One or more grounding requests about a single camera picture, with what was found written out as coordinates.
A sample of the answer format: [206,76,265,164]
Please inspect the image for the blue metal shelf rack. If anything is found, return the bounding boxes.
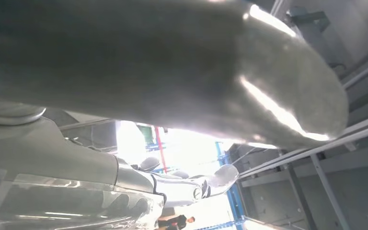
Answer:
[196,141,246,230]

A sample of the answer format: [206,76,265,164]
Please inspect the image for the person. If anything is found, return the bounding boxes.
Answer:
[156,215,196,230]

